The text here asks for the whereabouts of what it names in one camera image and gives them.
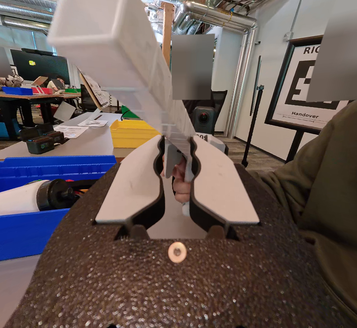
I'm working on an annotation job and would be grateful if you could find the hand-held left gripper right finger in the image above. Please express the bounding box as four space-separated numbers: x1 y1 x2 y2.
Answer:
189 136 260 229

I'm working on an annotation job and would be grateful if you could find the black battery charging case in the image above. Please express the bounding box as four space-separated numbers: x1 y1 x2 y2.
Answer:
36 123 66 145
20 127 55 155

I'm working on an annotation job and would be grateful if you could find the printed paper sheet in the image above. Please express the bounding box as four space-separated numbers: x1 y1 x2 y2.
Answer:
54 125 90 139

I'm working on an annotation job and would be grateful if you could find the person's right hand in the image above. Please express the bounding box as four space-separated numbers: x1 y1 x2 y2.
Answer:
171 156 191 204

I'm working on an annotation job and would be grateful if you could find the black tripod pole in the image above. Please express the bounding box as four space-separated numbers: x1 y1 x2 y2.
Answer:
241 85 264 168

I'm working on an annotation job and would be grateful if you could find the person's right forearm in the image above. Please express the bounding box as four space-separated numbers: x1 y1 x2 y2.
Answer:
248 101 357 328

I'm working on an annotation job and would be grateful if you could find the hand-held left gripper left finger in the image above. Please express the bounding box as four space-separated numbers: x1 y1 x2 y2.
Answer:
95 135 166 229

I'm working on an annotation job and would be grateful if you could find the long white plastic box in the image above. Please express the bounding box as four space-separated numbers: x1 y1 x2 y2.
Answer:
47 0 197 150

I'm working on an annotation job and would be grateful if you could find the black framed sign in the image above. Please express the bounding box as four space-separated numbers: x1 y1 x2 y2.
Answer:
264 35 357 135

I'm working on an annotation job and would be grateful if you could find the wooden column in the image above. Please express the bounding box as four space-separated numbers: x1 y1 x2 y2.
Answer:
162 2 175 69

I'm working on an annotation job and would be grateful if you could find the instruction board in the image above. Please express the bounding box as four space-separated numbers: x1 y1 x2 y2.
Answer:
78 69 110 111

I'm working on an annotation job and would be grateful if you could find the black wall monitor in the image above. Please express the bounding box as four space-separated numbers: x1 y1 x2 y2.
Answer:
10 49 70 83

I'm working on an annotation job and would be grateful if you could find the silver ventilation duct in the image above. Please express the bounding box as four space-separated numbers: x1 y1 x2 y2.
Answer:
0 0 59 33
153 0 258 139

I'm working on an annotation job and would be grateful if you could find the white bottle black cap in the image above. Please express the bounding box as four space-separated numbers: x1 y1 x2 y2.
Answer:
0 179 74 216

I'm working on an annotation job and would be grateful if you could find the wooden desk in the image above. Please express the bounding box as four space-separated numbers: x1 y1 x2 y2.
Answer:
0 91 81 128

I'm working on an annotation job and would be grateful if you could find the yellow plastic bin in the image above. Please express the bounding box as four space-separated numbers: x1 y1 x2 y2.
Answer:
110 119 162 148

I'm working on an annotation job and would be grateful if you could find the black easel stand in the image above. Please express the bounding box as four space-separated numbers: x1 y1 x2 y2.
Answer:
285 130 304 164

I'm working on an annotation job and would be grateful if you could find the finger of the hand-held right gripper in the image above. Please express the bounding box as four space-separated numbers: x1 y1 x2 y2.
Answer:
208 135 227 154
164 142 182 179

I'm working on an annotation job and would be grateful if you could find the small blue bin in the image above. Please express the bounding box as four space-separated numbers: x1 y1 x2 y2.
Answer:
1 87 33 95

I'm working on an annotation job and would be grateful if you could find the black office chair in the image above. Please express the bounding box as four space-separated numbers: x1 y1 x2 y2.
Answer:
212 90 228 136

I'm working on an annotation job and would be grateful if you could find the grey topped table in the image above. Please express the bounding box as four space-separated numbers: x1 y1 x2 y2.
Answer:
0 112 162 164

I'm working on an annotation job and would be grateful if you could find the blue plastic bin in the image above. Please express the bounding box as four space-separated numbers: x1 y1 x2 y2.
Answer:
0 155 117 261

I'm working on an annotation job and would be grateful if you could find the green plastic bin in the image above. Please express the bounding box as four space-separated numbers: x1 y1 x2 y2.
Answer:
121 105 140 119

